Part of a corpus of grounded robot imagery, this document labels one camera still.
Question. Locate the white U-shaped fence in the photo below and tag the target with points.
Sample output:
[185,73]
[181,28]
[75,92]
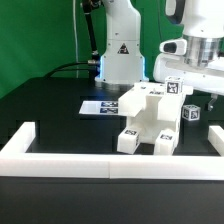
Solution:
[15,160]

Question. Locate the white marker sheet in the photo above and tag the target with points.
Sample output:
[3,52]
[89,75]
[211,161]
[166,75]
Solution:
[99,108]

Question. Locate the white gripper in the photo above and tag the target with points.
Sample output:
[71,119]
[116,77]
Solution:
[197,60]

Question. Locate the small tag cube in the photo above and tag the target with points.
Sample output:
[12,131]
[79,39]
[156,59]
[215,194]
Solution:
[173,85]
[191,112]

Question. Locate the white chair seat part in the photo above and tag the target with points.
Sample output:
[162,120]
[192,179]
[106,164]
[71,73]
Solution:
[151,126]

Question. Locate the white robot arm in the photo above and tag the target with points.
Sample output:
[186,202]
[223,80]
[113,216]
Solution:
[122,64]

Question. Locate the white chair back frame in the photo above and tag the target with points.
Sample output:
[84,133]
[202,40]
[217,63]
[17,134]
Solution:
[153,98]

